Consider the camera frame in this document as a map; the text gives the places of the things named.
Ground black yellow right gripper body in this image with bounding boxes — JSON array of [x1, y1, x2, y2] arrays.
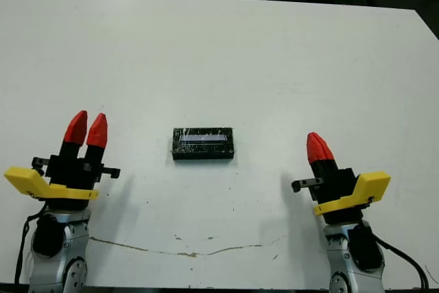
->
[[291, 168, 392, 225]]

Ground black foil-wrapped box lid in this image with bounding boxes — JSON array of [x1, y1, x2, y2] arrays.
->
[[170, 127, 237, 163]]

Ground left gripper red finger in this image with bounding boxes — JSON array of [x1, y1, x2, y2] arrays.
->
[[60, 110, 88, 159], [84, 113, 109, 165]]

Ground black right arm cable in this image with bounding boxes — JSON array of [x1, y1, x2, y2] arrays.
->
[[370, 231, 429, 290]]

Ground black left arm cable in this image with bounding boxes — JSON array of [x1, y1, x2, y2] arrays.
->
[[13, 203, 49, 285]]

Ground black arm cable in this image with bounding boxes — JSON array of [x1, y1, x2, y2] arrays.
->
[[13, 203, 49, 285], [370, 231, 429, 290]]

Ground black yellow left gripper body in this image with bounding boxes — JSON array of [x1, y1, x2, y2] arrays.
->
[[3, 154, 121, 210]]

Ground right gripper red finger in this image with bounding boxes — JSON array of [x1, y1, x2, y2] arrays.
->
[[312, 131, 339, 177], [306, 132, 327, 180]]

